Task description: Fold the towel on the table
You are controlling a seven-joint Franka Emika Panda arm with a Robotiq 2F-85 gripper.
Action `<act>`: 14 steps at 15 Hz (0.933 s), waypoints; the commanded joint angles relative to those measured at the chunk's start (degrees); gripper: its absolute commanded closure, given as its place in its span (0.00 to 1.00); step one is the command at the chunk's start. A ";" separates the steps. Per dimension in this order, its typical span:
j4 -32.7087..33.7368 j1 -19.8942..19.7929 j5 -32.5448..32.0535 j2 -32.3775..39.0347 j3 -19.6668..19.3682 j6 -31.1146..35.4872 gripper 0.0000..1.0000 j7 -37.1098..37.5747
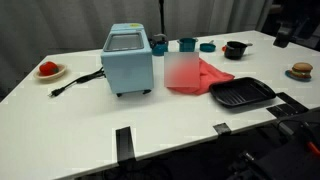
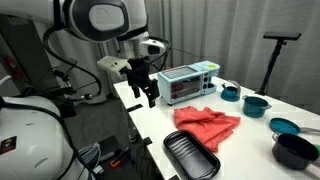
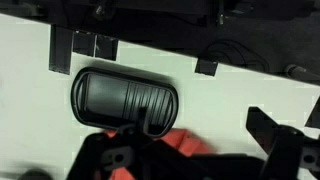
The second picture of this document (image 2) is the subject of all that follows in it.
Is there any black ridged grill tray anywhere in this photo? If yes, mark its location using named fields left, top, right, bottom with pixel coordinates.
left=163, top=129, right=222, bottom=180

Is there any teal toy frying pan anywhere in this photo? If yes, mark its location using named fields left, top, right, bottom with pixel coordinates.
left=269, top=117, right=320, bottom=136

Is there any grey coiled cable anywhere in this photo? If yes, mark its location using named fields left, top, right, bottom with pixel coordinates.
left=78, top=142, right=105, bottom=175

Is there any teal toy pot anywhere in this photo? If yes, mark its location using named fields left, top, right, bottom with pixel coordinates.
left=241, top=94, right=272, bottom=119

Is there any red cloth towel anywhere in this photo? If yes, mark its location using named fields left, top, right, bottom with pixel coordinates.
left=173, top=105, right=242, bottom=153

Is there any light blue toaster oven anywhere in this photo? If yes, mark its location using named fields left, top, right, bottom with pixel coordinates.
left=157, top=60, right=221, bottom=106

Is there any teal toy kettle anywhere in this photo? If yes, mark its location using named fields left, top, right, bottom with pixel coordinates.
left=220, top=79, right=242, bottom=103

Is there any orange handled tool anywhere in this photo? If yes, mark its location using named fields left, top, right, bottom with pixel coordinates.
left=109, top=146, right=132, bottom=168

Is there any black metal equipment stand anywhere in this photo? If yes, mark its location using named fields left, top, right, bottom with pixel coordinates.
left=0, top=14, right=79, bottom=118

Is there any black toy pot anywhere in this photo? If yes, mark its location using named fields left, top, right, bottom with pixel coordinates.
left=271, top=132, right=320, bottom=174

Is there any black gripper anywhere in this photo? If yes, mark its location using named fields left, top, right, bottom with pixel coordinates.
left=125, top=57, right=160, bottom=109

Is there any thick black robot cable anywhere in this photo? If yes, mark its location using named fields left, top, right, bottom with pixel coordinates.
left=42, top=25, right=103, bottom=101

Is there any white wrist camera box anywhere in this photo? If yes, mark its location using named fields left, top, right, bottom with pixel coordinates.
left=97, top=55, right=133, bottom=75

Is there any black camera tripod stand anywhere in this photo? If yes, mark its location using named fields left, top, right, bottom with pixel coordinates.
left=254, top=31, right=303, bottom=97

